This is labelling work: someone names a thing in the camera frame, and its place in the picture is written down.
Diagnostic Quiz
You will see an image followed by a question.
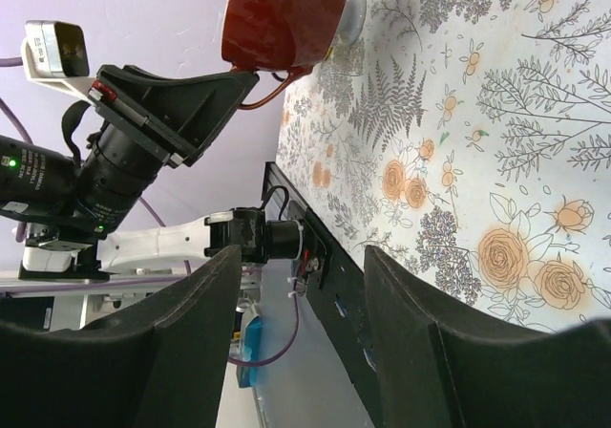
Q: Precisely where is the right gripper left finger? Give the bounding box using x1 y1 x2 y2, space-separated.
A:
1 246 242 427

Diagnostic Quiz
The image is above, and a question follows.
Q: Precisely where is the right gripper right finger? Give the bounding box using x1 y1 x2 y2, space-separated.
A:
364 246 610 427

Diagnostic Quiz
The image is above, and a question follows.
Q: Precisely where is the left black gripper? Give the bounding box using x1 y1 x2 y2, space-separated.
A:
88 65 259 168

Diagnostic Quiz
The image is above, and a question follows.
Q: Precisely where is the dark red mug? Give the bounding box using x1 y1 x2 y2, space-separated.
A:
221 0 347 111

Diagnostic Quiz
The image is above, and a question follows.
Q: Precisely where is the grey mug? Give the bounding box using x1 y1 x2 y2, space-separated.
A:
331 0 368 47

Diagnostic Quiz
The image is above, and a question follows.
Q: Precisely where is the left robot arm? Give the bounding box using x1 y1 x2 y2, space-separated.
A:
1 65 305 282

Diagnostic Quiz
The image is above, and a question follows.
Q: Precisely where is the blue object under table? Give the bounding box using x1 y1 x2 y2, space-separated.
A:
232 298 263 389

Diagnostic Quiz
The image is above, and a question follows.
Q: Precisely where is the floral table mat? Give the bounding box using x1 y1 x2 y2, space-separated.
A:
276 0 610 332

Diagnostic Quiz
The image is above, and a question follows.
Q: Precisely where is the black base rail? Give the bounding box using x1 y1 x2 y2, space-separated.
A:
263 161 384 427

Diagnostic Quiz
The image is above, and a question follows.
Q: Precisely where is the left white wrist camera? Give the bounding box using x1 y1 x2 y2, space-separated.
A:
20 20 95 101

